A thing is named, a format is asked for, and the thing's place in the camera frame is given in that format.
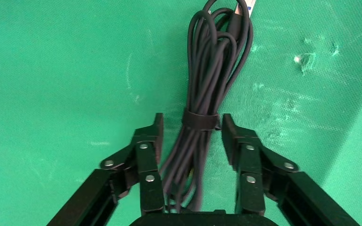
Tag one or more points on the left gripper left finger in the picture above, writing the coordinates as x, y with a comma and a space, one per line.
149, 190

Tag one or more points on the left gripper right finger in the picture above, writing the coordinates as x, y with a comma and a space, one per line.
249, 193

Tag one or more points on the green table mat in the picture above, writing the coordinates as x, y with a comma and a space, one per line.
43, 62

